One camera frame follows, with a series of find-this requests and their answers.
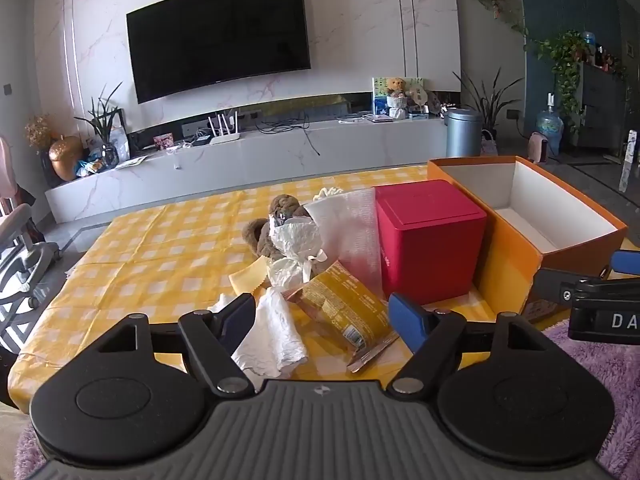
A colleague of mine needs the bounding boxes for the blue snack packets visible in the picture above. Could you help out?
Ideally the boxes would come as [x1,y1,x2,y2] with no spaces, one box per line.
[75,155,108,179]

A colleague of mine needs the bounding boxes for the small pink stool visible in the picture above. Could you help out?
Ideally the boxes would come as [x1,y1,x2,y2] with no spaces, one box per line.
[529,131,550,163]

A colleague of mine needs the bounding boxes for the green printed card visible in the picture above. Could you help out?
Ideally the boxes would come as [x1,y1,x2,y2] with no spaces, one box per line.
[372,76,426,117]

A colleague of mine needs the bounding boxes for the trailing vine plant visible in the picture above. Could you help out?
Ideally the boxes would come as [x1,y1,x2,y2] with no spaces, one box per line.
[525,30,596,136]

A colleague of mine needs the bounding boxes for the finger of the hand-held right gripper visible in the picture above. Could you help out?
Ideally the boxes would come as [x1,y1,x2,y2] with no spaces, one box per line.
[610,250,640,278]
[532,267,640,306]

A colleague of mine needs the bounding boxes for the dried flower bunch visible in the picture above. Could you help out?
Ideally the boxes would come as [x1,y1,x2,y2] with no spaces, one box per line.
[25,115,53,153]

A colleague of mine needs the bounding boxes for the orange cardboard box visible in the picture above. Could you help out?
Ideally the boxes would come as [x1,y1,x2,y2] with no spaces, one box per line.
[427,156,628,323]

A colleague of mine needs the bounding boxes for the yellow snack packet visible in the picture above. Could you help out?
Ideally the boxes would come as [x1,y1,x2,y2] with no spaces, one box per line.
[282,260,401,373]

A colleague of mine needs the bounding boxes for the small teddy bear bouquet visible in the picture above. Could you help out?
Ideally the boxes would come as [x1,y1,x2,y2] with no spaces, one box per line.
[384,77,409,121]

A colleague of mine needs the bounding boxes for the black wall television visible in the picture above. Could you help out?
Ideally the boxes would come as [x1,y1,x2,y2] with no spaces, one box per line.
[126,0,312,105]

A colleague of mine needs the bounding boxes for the tall white carton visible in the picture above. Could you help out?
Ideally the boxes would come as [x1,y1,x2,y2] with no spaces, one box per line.
[620,130,639,193]

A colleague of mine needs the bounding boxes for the yellow checkered tablecloth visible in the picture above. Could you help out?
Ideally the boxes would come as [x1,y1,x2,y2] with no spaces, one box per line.
[7,165,571,413]

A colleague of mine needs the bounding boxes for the golden round vase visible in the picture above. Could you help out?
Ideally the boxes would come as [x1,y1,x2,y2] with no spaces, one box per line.
[49,135,84,182]

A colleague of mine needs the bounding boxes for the clear bubble wrap sheet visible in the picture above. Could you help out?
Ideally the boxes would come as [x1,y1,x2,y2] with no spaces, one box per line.
[302,187,383,296]

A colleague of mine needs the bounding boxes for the long-leaf potted plant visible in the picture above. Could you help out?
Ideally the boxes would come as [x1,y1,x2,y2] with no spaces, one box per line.
[452,67,524,141]

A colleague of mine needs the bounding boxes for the white router with antennas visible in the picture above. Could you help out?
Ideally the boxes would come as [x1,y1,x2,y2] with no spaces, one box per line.
[207,112,241,146]

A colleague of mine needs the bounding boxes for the red square box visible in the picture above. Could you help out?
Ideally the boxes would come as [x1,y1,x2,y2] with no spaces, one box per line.
[374,179,488,306]

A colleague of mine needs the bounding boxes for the purple fluffy rug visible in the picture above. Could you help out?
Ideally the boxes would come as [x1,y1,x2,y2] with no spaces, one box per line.
[15,322,640,480]

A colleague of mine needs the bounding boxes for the grey metal trash can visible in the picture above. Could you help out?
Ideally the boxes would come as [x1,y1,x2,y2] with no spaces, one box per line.
[445,108,484,159]

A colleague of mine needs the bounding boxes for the hanging vine on wall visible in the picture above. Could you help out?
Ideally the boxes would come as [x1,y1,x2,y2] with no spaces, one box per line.
[465,0,529,36]

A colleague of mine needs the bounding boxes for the green plant in glass vase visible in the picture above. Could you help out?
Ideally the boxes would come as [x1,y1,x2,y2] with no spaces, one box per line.
[75,82,124,168]

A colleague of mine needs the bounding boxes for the brown teddy bear white wrap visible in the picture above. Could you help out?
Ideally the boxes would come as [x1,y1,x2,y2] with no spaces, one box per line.
[242,194,328,288]

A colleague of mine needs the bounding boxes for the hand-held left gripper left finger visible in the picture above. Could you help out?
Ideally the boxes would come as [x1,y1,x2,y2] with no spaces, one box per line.
[95,292,257,395]

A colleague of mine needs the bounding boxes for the white marble television cabinet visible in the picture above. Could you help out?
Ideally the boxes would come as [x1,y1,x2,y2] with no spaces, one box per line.
[45,117,448,223]

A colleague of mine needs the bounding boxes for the black cable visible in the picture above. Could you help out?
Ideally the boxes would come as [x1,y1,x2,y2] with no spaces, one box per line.
[257,117,321,157]

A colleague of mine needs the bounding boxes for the dark tall cabinet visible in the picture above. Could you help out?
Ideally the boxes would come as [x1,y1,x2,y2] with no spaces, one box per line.
[575,60,631,150]

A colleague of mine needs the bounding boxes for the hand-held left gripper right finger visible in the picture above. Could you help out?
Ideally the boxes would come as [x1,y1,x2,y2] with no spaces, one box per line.
[388,292,551,395]

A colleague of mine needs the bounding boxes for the blue water jug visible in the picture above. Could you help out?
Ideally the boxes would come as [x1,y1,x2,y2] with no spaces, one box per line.
[536,92,565,156]

